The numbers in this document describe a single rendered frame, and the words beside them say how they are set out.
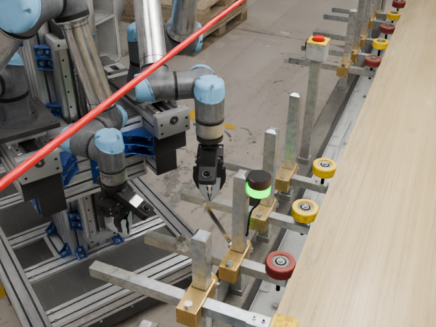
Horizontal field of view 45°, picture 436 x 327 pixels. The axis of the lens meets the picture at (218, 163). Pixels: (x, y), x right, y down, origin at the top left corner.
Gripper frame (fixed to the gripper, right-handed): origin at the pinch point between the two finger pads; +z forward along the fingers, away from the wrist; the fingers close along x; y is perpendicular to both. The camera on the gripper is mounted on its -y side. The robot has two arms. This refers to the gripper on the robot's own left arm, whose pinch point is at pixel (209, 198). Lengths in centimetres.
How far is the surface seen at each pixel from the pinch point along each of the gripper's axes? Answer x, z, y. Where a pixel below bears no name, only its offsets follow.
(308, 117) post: -34, 8, 63
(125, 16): 104, 73, 369
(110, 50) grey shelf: 107, 84, 310
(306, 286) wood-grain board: -26.0, 9.1, -22.7
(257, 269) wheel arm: -14.0, 13.1, -13.6
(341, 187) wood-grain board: -40.9, 9.2, 20.3
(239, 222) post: -8.7, 1.5, -8.1
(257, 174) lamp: -12.8, -14.1, -7.1
